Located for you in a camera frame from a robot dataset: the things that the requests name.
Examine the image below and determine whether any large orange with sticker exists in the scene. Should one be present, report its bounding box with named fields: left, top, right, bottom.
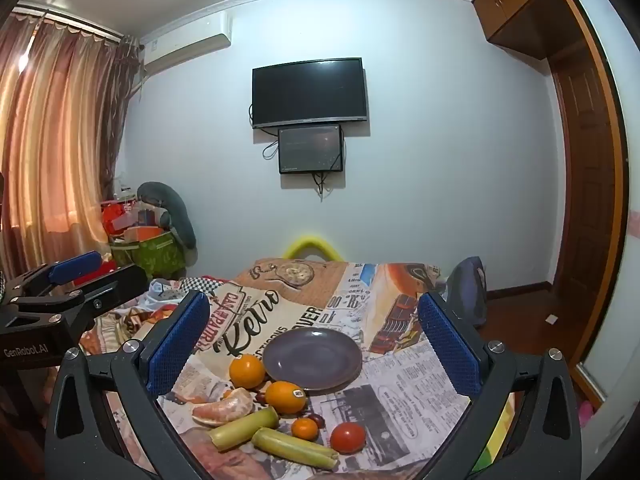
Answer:
left=265, top=381, right=307, bottom=415

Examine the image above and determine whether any black television cable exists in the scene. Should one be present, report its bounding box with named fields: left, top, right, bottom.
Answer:
left=248, top=104, right=281, bottom=159

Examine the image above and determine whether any orange box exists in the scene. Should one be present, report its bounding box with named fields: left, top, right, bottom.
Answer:
left=125, top=226, right=164, bottom=244

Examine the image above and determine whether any pile of red packages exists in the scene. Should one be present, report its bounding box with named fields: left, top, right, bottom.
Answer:
left=101, top=199, right=168, bottom=236

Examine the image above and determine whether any grey plush cushion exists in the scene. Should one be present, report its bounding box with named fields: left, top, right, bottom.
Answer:
left=136, top=181, right=197, bottom=263

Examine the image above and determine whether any wooden overhead cabinet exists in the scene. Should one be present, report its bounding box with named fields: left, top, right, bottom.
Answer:
left=472, top=0, right=590, bottom=61

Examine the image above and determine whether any red tomato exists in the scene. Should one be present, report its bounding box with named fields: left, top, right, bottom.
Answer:
left=330, top=422, right=366, bottom=454

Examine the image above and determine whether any black white checkered cloth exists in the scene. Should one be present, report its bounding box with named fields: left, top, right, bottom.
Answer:
left=177, top=275, right=232, bottom=306

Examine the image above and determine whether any brown wooden door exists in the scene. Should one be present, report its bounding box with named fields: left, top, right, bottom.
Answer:
left=549, top=55, right=628, bottom=306

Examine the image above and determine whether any green sugarcane piece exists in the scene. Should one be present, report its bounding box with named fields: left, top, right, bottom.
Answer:
left=208, top=406, right=279, bottom=450
left=251, top=426, right=340, bottom=471

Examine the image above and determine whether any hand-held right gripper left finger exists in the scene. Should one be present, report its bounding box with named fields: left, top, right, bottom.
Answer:
left=44, top=287, right=211, bottom=480

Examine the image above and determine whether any plain mandarin orange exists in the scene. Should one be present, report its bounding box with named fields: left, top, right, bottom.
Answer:
left=229, top=354, right=266, bottom=390

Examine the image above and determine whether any black screen cable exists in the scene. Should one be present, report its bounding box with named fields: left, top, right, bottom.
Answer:
left=311, top=171, right=335, bottom=197

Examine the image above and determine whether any green patterned box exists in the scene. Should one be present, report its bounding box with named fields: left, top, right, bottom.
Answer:
left=110, top=232, right=188, bottom=277

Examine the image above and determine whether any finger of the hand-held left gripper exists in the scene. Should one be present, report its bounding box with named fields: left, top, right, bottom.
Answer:
left=10, top=263, right=150, bottom=333
left=5, top=251, right=105, bottom=301

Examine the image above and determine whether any white blue patterned cloth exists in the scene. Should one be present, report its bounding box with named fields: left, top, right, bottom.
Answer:
left=145, top=279, right=188, bottom=311

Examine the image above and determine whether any printed blanket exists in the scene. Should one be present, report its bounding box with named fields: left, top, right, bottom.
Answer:
left=80, top=258, right=516, bottom=480

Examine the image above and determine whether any yellow foam ring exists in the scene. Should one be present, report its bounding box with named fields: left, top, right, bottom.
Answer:
left=284, top=234, right=343, bottom=262

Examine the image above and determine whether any purple round plate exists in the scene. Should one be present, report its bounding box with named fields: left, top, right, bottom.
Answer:
left=262, top=326, right=362, bottom=393

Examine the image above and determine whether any black wall television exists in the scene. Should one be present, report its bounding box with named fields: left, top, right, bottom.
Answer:
left=251, top=57, right=370, bottom=130

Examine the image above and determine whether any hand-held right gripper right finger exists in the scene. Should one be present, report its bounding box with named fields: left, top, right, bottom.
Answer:
left=417, top=290, right=583, bottom=480

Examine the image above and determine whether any white air conditioner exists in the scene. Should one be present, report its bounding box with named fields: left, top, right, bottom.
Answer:
left=141, top=11, right=233, bottom=66

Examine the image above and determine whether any small tangerine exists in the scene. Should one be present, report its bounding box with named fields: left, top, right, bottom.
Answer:
left=291, top=417, right=319, bottom=442

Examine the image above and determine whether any pink orange curtain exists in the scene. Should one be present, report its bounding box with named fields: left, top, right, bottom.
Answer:
left=0, top=6, right=143, bottom=281

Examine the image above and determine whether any blue backpack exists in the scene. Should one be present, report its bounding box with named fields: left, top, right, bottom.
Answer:
left=444, top=256, right=488, bottom=328

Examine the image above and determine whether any small black wall screen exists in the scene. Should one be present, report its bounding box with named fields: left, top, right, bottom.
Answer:
left=278, top=124, right=345, bottom=175

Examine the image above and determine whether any peeled orange piece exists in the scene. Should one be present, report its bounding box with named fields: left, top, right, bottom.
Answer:
left=192, top=387, right=255, bottom=428

